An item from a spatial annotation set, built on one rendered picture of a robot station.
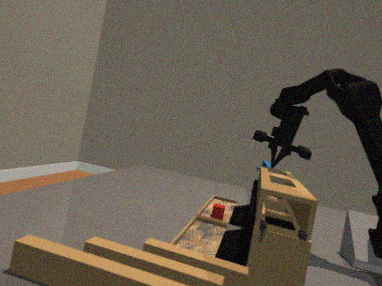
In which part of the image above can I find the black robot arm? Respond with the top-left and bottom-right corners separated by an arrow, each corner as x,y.
270,68 -> 382,258

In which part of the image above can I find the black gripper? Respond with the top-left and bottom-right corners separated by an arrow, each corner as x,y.
252,122 -> 312,168

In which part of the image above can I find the red block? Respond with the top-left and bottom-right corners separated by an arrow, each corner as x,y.
211,203 -> 225,220

